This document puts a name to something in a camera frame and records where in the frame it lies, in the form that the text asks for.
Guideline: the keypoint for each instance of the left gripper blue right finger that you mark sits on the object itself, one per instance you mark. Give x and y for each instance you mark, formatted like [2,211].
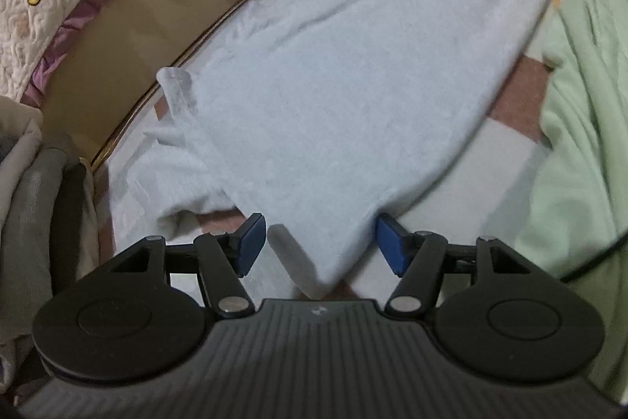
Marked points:
[395,243]

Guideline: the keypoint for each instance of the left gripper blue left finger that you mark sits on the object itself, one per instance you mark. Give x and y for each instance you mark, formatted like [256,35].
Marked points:
[243,246]

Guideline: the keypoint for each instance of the light grey cat-face t-shirt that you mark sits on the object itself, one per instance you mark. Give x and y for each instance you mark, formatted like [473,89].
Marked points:
[320,114]

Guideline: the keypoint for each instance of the checkered pastel floor rug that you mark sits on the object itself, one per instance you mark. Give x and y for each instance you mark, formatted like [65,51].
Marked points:
[485,192]

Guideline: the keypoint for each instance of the off-white bottom folded garment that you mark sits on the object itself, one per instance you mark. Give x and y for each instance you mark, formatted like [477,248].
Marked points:
[89,250]

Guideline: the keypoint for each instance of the light green garment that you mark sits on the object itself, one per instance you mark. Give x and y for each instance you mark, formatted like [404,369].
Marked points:
[578,203]

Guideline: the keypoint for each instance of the black folded garment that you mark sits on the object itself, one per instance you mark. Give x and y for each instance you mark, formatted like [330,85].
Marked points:
[65,229]

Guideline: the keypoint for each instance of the grey fleece folded garment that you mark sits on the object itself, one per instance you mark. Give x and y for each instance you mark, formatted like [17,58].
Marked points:
[25,260]

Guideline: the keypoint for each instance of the cream ribbed folded garment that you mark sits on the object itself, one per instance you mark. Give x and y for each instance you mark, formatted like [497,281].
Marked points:
[23,124]

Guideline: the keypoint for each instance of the beige bed base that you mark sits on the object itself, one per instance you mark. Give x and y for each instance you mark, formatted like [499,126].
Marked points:
[113,63]

